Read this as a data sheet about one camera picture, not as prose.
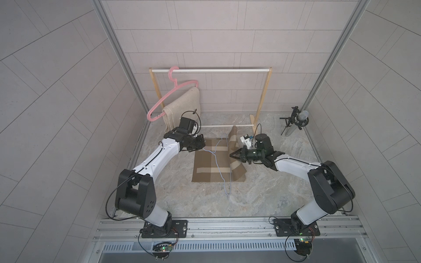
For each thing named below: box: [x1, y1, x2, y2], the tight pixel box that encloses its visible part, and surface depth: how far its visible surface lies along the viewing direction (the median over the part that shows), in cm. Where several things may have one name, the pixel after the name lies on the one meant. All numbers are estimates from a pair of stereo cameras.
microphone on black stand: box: [279, 106, 310, 137], surface depth 94 cm
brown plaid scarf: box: [191, 125, 248, 183], surface depth 89 cm
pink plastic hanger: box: [146, 65, 199, 122], surface depth 79 cm
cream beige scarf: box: [162, 86, 201, 133], surface depth 92 cm
